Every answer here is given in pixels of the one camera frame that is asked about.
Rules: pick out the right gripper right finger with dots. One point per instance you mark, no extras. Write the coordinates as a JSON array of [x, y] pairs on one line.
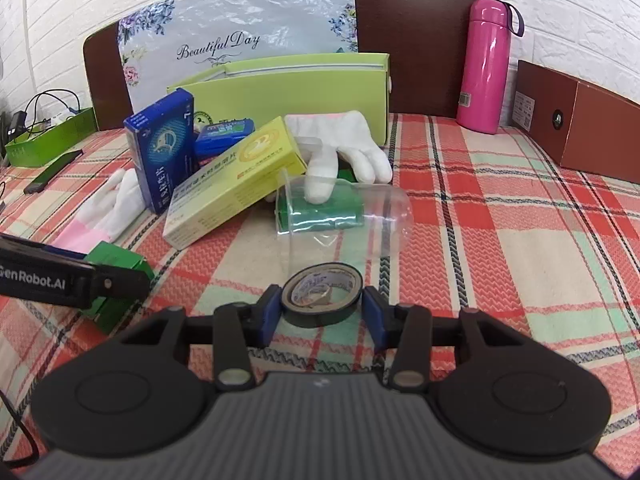
[[413, 332]]

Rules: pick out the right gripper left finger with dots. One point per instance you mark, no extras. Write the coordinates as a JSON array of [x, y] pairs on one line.
[[153, 356]]

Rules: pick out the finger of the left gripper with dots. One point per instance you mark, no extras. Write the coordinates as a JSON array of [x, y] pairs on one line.
[[119, 283]]

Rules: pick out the black electrical tape roll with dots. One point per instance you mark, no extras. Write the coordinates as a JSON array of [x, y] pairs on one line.
[[321, 295]]

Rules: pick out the clear plastic cup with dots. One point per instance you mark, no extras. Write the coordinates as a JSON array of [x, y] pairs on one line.
[[385, 233]]

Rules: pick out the yellow medicine box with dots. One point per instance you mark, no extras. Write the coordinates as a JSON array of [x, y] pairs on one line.
[[249, 171]]

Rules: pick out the dark blue medicine box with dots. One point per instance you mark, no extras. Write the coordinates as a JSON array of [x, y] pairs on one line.
[[161, 140]]

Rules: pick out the white glove left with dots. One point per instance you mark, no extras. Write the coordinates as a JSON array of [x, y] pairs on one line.
[[105, 215]]

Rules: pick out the white glove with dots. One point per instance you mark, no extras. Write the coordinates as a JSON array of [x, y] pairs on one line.
[[323, 139], [105, 215]]

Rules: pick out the black phone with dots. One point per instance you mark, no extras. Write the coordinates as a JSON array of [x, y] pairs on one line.
[[47, 175]]

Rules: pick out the green plastic tray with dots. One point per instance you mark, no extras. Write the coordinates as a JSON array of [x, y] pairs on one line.
[[35, 149]]

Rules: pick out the plaid bed sheet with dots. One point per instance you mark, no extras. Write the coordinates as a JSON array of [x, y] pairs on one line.
[[552, 252]]

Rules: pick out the green box under glove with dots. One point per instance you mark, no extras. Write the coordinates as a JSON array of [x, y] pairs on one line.
[[343, 210]]

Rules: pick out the blue mentos tin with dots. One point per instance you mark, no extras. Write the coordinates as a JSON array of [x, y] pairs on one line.
[[217, 138]]

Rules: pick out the white glove right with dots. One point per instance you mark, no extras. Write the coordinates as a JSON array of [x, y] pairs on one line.
[[323, 139]]

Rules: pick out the pink thermos bottle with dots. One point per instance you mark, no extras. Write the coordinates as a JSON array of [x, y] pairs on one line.
[[492, 25]]

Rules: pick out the green cardboard shoe box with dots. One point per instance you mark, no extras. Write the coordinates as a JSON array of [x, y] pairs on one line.
[[264, 88]]

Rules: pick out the floral plastic bag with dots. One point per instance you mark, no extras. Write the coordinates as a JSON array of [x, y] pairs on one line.
[[169, 41]]

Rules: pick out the brown cardboard box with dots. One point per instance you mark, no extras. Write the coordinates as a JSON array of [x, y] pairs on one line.
[[581, 126]]

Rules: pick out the brown wooden headboard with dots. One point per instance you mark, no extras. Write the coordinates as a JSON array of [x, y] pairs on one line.
[[425, 39]]

